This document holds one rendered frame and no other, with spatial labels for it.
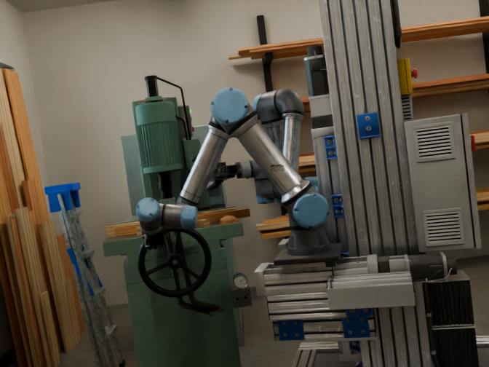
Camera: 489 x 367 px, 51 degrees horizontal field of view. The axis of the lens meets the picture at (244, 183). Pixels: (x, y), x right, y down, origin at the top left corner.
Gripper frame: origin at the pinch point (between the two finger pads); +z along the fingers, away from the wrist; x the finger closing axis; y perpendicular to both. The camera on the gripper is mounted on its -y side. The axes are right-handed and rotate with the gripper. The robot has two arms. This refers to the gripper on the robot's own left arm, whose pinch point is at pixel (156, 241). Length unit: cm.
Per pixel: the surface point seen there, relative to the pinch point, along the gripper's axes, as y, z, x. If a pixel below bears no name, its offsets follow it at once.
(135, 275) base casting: 2.4, 28.5, -11.8
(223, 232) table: -8.3, 22.4, 27.8
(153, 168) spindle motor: -40.1, 14.3, 1.5
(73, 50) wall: -261, 171, -60
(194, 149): -58, 32, 22
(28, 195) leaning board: -108, 147, -92
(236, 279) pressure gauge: 12.0, 27.0, 30.1
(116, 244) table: -10.1, 21.3, -17.9
